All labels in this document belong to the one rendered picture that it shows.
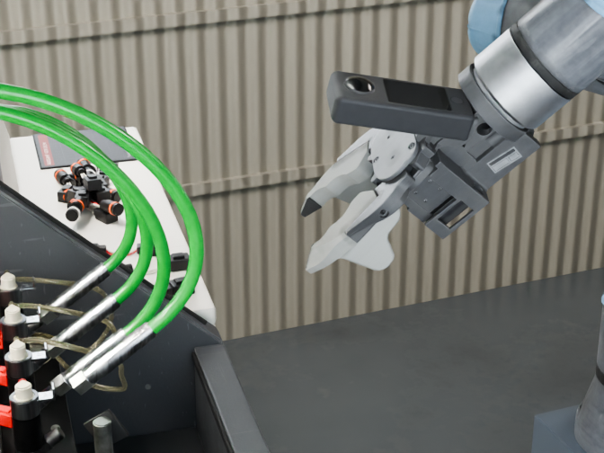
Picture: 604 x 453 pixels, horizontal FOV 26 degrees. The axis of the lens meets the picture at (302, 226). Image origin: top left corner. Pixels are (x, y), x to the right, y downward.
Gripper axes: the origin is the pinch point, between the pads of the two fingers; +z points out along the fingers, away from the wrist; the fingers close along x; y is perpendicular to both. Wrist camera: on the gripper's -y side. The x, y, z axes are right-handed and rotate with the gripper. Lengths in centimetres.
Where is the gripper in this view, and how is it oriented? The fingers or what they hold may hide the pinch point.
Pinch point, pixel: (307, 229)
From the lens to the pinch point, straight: 112.5
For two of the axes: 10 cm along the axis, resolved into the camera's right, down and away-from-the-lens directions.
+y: 7.2, 5.3, 4.6
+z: -7.0, 5.9, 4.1
